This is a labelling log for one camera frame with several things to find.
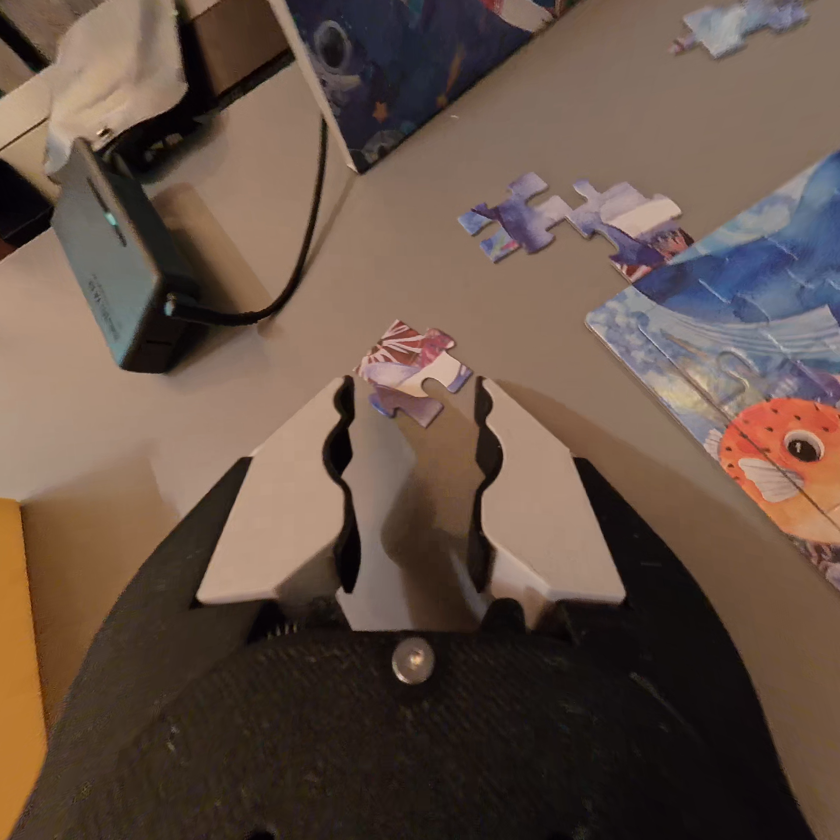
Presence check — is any yellow flat object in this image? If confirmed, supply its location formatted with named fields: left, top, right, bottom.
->
left=0, top=499, right=48, bottom=821

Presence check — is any black printed strap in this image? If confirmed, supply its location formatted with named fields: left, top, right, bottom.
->
left=95, top=0, right=221, bottom=185

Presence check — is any assembled sea jigsaw puzzle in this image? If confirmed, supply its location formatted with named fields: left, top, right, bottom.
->
left=584, top=151, right=840, bottom=592

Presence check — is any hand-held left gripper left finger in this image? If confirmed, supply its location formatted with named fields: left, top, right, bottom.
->
left=196, top=376, right=362, bottom=621

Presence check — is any white purple leaf puzzle piece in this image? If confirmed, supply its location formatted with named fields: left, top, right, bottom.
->
left=356, top=319, right=475, bottom=429

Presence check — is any striped white purple puzzle piece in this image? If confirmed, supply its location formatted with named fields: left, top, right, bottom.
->
left=564, top=179, right=695, bottom=284

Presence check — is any blue white puzzle piece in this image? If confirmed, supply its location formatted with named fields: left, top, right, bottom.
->
left=669, top=0, right=809, bottom=60

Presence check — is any pale cloth pouch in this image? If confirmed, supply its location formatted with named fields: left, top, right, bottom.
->
left=42, top=0, right=191, bottom=175

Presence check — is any black handheld device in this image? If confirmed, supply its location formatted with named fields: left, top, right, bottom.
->
left=49, top=138, right=201, bottom=374

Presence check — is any black braided cable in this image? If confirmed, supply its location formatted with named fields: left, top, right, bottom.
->
left=164, top=115, right=329, bottom=327

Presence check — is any purple blue puzzle piece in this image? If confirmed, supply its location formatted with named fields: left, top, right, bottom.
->
left=457, top=172, right=573, bottom=265

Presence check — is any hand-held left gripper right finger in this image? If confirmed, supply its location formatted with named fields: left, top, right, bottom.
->
left=469, top=376, right=627, bottom=627

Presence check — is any illustrated puzzle box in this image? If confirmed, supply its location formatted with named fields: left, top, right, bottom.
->
left=268, top=0, right=581, bottom=175

